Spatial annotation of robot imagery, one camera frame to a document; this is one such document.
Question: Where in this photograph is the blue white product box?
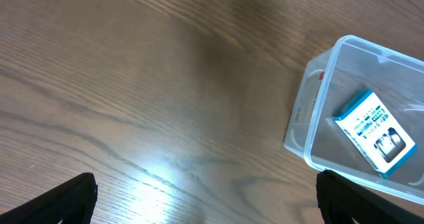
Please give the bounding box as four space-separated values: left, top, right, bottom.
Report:
333 89 418 179

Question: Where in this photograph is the clear plastic container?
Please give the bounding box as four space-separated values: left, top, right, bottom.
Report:
284 35 423 203

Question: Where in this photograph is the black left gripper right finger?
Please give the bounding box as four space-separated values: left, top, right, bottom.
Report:
316 170 423 224

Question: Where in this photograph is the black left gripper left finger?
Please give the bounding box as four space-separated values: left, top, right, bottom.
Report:
1 172 98 224

